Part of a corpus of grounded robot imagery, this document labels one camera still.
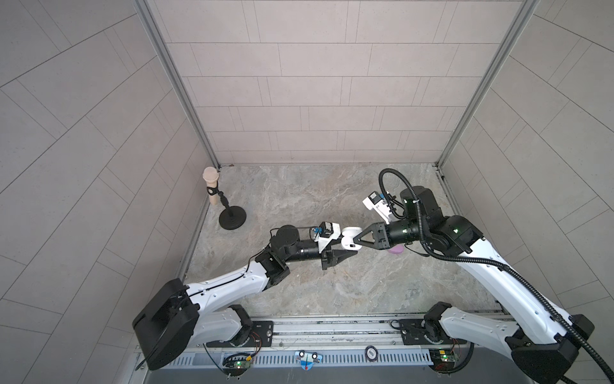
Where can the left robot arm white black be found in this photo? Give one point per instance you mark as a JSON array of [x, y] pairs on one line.
[[264, 270]]

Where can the pink earbud charging case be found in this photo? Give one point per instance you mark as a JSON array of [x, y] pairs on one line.
[[398, 249]]

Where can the beige microphone on black stand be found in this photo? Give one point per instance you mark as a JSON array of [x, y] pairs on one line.
[[232, 217]]

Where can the blue white small device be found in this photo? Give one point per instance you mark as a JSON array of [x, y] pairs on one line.
[[307, 360]]

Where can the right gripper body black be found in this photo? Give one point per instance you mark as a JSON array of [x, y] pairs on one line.
[[398, 232]]

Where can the left green circuit board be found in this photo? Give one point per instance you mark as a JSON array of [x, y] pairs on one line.
[[237, 364]]

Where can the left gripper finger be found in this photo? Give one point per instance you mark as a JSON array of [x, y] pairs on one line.
[[338, 256], [331, 241]]

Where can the right green circuit board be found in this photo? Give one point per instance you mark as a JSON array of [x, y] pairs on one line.
[[443, 360]]

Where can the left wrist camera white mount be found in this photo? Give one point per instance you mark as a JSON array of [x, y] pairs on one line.
[[325, 233]]

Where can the green circuit board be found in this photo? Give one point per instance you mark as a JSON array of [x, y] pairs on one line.
[[443, 360], [237, 364]]

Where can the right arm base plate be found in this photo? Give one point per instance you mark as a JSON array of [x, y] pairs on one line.
[[421, 332]]

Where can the white earbud charging case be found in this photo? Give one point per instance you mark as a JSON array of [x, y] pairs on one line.
[[348, 235]]

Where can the aluminium rail frame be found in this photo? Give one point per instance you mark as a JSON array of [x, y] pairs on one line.
[[336, 331]]

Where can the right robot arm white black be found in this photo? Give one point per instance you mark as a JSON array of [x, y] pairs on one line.
[[542, 339]]

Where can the round black sticker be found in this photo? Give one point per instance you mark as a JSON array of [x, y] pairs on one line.
[[371, 354]]

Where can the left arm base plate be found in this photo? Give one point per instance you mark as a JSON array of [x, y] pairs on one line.
[[259, 334]]

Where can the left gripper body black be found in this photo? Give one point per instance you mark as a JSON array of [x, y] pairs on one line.
[[324, 260]]

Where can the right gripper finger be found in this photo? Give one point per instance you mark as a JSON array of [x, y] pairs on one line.
[[367, 233], [363, 243]]

